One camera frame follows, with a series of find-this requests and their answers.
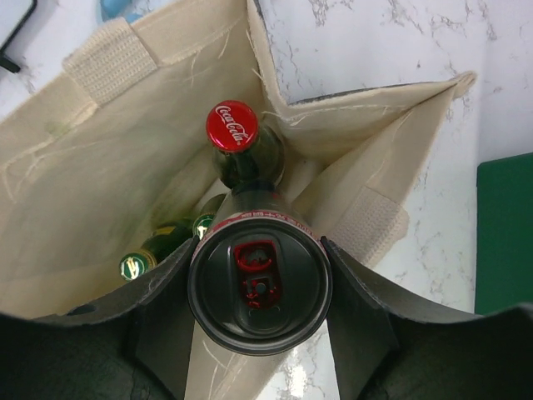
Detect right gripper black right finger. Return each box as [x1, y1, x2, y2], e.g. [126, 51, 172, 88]
[323, 240, 532, 399]

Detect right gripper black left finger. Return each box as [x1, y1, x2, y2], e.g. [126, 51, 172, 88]
[1, 237, 198, 399]

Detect green Perrier bottle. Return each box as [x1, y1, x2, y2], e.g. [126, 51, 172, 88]
[192, 193, 226, 239]
[119, 218, 192, 282]

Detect silver Red Bull can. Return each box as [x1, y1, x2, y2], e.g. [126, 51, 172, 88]
[187, 180, 333, 356]

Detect cream canvas Monet tote bag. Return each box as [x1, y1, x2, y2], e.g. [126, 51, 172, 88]
[0, 0, 477, 400]

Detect Coca-Cola glass bottle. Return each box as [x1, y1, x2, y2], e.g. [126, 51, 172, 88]
[206, 100, 285, 188]

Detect white dry-erase board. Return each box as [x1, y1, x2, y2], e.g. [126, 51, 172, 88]
[0, 0, 37, 73]

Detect green ring binder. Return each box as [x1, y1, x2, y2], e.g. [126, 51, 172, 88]
[475, 153, 532, 314]

